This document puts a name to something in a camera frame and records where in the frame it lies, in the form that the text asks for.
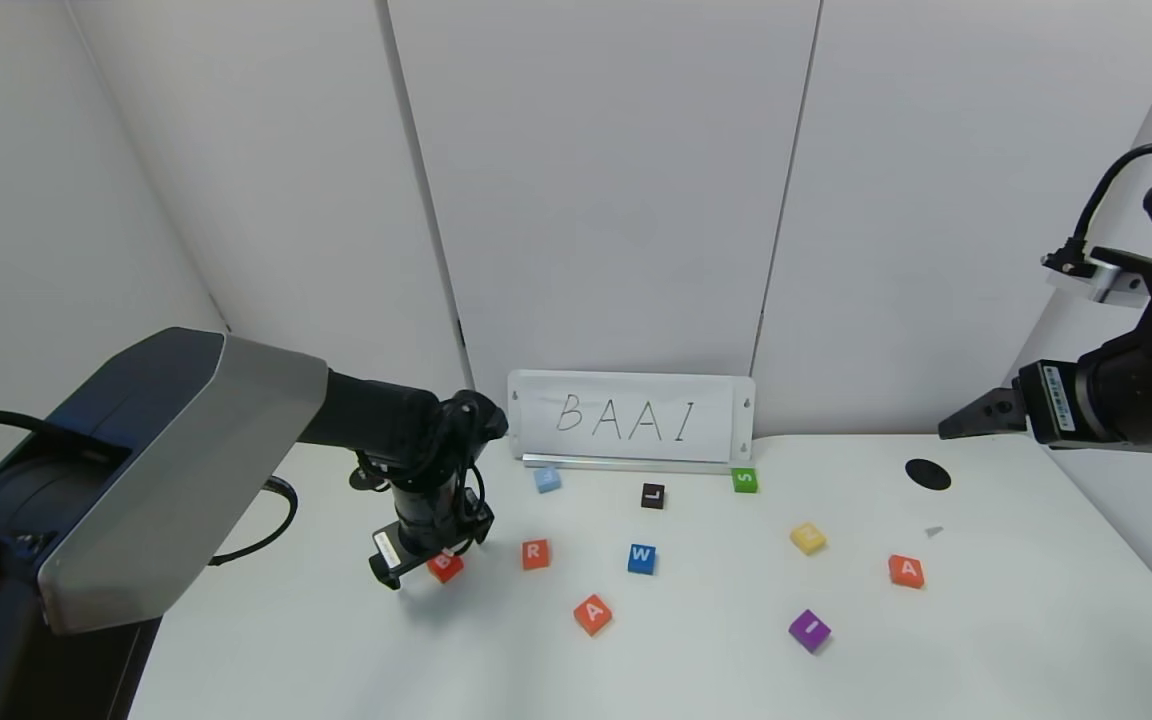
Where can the orange letter A block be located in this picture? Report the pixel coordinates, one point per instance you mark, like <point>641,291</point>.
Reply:
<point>905,572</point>
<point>593,616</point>

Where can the orange letter R block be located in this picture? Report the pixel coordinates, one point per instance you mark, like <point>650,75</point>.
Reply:
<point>536,556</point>

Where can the yellow letter block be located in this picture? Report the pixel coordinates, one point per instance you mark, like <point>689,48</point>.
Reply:
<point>807,539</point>

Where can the light blue letter block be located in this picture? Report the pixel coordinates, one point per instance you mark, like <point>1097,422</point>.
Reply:
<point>548,481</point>

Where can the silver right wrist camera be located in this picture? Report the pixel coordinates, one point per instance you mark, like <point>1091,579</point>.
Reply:
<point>1111,275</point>

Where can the purple letter I block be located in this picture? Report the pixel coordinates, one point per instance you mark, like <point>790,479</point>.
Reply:
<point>809,631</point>

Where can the black letter L block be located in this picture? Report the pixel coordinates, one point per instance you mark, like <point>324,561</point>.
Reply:
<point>652,497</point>

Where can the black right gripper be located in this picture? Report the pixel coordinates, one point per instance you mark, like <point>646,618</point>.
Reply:
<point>1053,401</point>

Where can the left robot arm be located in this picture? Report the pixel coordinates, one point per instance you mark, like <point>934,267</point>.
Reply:
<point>156,450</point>

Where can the white sign holder board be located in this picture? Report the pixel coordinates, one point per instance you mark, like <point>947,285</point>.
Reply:
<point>742,425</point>

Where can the white paper reading BAAI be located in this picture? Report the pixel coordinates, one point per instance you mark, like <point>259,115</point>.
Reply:
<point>536,440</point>

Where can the black round table grommet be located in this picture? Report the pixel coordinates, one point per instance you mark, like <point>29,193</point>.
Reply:
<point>927,476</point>
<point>356,480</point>

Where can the green letter S block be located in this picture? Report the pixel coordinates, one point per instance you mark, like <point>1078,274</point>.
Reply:
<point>745,482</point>

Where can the orange letter B block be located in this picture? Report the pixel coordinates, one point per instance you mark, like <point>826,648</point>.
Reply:
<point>446,570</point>

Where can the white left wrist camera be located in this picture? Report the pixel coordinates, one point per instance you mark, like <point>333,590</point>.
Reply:
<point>386,555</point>

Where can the blue letter W block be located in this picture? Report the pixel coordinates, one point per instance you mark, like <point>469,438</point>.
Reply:
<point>641,560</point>

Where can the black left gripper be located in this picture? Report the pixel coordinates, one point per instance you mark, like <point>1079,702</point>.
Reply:
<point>388,553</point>

